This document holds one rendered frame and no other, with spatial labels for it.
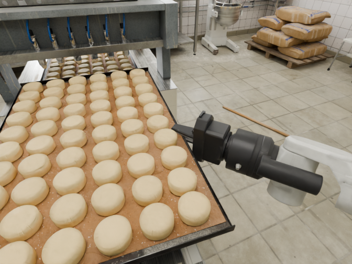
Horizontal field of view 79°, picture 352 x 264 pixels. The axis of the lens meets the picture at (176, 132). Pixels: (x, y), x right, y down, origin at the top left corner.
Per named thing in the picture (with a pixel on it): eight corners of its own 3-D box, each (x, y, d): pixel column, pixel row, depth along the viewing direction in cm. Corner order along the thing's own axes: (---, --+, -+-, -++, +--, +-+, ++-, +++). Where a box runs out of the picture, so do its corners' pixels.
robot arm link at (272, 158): (259, 130, 46) (318, 146, 42) (244, 174, 49) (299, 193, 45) (255, 140, 36) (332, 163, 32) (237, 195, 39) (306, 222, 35)
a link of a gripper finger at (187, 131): (176, 124, 51) (200, 132, 48) (169, 132, 48) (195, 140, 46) (176, 119, 50) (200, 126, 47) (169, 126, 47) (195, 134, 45)
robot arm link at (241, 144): (202, 144, 55) (250, 161, 50) (187, 171, 48) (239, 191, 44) (207, 102, 47) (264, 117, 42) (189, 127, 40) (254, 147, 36)
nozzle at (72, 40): (75, 63, 85) (60, 12, 74) (83, 62, 86) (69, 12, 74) (75, 68, 81) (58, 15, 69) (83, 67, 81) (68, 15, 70)
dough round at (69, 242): (42, 249, 29) (36, 242, 28) (79, 226, 32) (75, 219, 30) (52, 282, 26) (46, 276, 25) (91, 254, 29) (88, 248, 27)
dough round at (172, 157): (188, 169, 40) (188, 162, 39) (162, 172, 40) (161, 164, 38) (184, 151, 44) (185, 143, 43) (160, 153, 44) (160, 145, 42)
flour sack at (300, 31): (301, 42, 298) (306, 29, 288) (277, 34, 327) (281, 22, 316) (333, 35, 325) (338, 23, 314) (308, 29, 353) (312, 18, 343)
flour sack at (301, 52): (297, 61, 315) (300, 51, 306) (275, 52, 344) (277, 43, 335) (328, 53, 341) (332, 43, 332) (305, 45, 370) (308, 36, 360)
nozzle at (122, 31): (122, 57, 90) (115, 9, 78) (130, 57, 90) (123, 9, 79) (124, 63, 85) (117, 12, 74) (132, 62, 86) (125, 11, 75)
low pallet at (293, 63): (243, 47, 399) (244, 41, 392) (275, 41, 426) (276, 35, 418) (296, 71, 315) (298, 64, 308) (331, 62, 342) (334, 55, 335)
